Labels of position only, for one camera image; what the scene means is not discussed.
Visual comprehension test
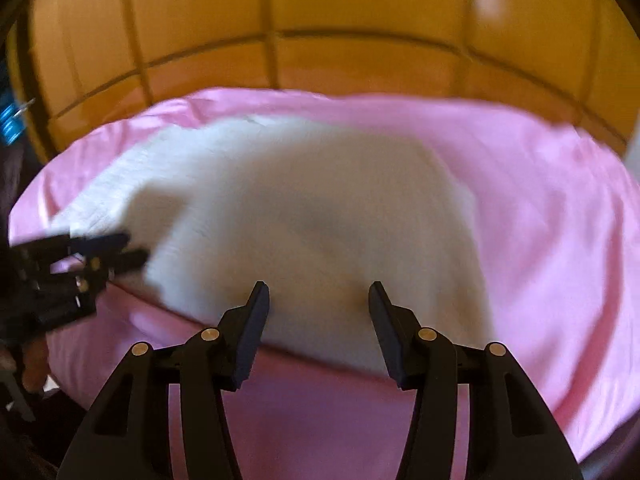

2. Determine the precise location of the white knitted sweater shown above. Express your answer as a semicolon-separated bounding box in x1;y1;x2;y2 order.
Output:
51;116;495;374

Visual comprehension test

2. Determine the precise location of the person's left hand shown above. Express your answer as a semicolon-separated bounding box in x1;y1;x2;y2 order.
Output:
0;336;50;393

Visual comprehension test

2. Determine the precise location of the dark window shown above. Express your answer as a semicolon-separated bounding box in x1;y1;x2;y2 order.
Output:
0;89;25;146

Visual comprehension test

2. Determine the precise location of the pink bed sheet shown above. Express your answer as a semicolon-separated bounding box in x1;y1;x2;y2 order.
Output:
10;89;639;479

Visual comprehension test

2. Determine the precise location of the orange wooden wardrobe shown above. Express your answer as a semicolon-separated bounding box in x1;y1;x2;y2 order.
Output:
2;0;639;160

